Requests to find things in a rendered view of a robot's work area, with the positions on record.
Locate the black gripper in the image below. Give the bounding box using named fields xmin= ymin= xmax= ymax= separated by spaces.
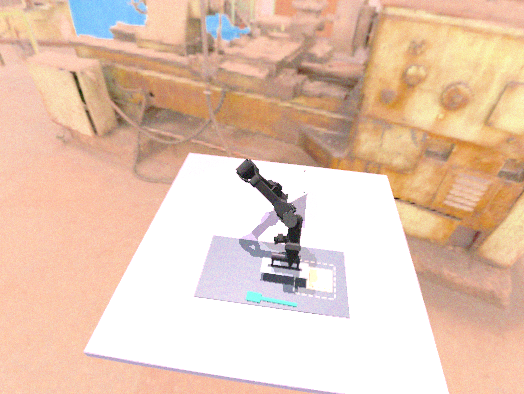
xmin=285 ymin=229 xmax=301 ymax=267

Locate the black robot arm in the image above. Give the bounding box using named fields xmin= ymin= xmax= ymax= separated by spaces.
xmin=236 ymin=159 xmax=303 ymax=244

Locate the white square tile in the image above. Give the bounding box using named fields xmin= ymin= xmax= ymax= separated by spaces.
xmin=306 ymin=267 xmax=333 ymax=293

